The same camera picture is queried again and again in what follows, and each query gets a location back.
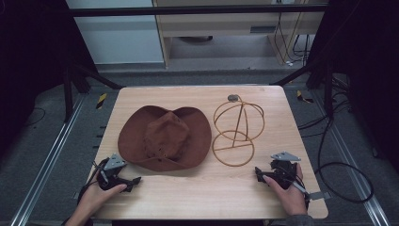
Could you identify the white cabinet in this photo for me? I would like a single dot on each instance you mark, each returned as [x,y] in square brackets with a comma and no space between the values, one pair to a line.
[122,37]

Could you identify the person's right hand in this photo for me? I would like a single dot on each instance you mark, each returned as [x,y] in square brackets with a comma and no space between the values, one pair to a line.
[291,197]

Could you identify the black metal stand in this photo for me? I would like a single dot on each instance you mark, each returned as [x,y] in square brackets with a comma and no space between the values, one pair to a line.
[327,88]
[78,81]

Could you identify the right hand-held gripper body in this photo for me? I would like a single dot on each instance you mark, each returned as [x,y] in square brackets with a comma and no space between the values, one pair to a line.
[284,171]

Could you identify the light wooden desk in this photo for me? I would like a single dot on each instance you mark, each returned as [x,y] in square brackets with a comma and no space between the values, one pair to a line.
[219,26]

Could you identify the person's left hand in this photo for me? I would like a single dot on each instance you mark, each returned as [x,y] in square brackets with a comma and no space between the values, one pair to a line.
[94,197]

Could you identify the black horizontal frame bar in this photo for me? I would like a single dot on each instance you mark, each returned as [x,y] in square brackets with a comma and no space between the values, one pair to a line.
[188,10]

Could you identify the brown cowboy hat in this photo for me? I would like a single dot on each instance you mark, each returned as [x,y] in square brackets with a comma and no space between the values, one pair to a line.
[175,138]

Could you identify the aluminium floor rail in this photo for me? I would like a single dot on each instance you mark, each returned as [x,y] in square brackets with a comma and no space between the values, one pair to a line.
[47,160]
[351,160]

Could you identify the black curtain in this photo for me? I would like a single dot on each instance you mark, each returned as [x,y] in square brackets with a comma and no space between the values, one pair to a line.
[367,62]
[34,62]

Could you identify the yellow black striped tape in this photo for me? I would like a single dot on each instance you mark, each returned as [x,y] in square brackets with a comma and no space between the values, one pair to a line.
[302,96]
[101,101]

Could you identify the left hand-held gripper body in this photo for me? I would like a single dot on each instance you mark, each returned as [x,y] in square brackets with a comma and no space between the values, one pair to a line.
[109,175]

